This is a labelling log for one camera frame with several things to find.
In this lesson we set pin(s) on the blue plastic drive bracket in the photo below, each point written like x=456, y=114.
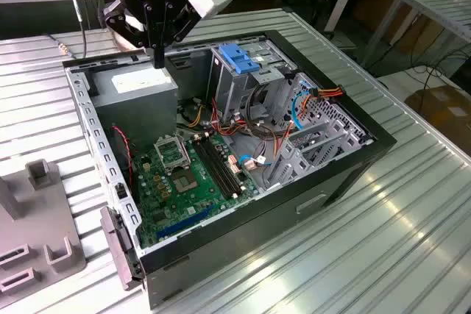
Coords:
x=235, y=57

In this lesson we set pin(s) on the grey parts rack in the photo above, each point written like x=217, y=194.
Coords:
x=40, y=225

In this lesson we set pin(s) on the green motherboard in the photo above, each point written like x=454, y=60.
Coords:
x=173, y=214

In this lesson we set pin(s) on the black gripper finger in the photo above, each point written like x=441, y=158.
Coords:
x=184, y=23
x=117, y=20

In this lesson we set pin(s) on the grey metal disk bay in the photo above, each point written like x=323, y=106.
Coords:
x=331, y=115

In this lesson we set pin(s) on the brown cardboard box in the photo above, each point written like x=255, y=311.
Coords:
x=445, y=111

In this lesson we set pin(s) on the metal slat side table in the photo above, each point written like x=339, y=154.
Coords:
x=434, y=5

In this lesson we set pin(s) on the grey metal drive cage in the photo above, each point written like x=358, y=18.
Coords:
x=228, y=89

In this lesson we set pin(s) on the grey plastic case latch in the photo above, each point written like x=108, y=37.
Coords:
x=117, y=248

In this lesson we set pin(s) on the small black case switch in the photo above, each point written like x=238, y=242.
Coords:
x=119, y=190

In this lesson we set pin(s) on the blue expansion slot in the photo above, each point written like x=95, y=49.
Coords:
x=184, y=223

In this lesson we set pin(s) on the black RAM slot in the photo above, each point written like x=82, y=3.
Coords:
x=211, y=167
x=221, y=167
x=226, y=167
x=216, y=167

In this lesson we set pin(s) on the grey power supply unit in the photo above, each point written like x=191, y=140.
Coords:
x=136, y=108

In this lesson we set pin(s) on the black open PC case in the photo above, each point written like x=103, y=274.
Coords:
x=257, y=225

